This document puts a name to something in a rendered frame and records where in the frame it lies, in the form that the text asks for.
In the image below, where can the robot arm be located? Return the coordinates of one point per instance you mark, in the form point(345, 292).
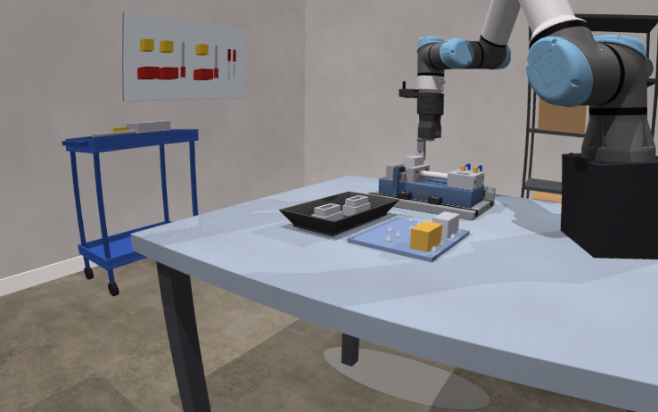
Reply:
point(566, 66)

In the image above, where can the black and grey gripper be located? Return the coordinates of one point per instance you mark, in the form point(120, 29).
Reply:
point(430, 107)

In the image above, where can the yellow-orange block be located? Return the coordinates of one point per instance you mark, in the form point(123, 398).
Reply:
point(425, 235)

